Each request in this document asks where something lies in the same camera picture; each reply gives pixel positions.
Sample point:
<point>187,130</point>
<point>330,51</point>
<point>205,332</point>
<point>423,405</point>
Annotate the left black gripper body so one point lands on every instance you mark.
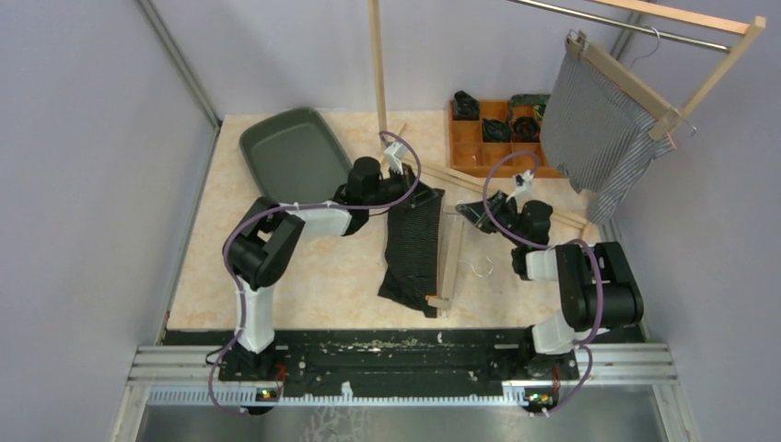
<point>397,185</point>

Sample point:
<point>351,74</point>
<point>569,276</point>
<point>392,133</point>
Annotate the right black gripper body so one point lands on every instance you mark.
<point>501,210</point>

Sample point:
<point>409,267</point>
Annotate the black underwear orange trim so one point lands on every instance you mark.
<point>411,254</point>

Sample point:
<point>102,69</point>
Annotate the wooden clip hanger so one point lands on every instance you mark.
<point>452,227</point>
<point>668,117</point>

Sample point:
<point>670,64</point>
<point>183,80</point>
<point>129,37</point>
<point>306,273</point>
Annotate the grey striped underwear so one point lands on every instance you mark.
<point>597,136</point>

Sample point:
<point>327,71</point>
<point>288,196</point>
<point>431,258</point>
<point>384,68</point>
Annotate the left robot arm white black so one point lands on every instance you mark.
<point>260,248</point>

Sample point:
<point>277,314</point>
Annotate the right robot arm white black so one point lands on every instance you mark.
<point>597,288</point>

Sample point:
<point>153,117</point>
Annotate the wooden compartment tray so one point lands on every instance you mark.
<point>468,152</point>

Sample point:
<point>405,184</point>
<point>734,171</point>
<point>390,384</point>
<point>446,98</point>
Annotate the rolled dark sock middle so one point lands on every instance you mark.
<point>496,131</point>

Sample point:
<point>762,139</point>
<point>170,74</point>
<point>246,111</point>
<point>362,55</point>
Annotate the rolled black red sock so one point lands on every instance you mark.
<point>525,129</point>

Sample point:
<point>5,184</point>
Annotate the rolled black sock top-left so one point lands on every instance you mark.
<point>465,107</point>

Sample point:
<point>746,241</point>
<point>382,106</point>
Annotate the green plastic basin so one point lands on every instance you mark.
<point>295,157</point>

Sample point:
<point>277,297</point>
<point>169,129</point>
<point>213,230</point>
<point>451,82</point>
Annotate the folded green camouflage cloth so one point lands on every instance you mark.
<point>537,102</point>

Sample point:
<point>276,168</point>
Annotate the metal hanging rod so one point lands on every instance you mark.
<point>661,35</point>

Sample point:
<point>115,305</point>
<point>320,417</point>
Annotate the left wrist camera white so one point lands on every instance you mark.
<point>394,154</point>

